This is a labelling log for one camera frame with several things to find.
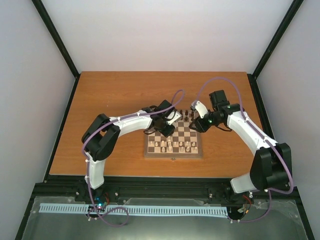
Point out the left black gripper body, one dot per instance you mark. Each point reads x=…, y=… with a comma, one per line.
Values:
x=163, y=130

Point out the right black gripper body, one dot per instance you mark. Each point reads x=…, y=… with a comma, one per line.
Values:
x=205, y=126

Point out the wooden chess board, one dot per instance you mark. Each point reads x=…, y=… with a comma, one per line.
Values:
x=154, y=141

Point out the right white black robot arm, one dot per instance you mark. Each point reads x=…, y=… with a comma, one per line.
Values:
x=271, y=168

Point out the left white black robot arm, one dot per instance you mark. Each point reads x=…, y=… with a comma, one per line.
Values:
x=102, y=135

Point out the dark chess pieces row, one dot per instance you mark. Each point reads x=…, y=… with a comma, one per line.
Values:
x=187, y=115

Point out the green lit circuit board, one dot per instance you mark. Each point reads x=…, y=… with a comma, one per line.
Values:
x=101, y=206

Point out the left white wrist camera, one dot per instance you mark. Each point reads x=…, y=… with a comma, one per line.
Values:
x=173, y=117

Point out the light blue slotted cable duct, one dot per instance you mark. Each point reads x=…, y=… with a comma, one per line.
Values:
x=140, y=210

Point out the left black frame post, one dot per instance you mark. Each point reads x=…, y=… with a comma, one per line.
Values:
x=44, y=15

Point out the black frame post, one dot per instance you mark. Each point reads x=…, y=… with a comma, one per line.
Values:
x=280, y=31
x=44, y=15

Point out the right black frame post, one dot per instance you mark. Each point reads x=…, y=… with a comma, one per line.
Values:
x=280, y=31

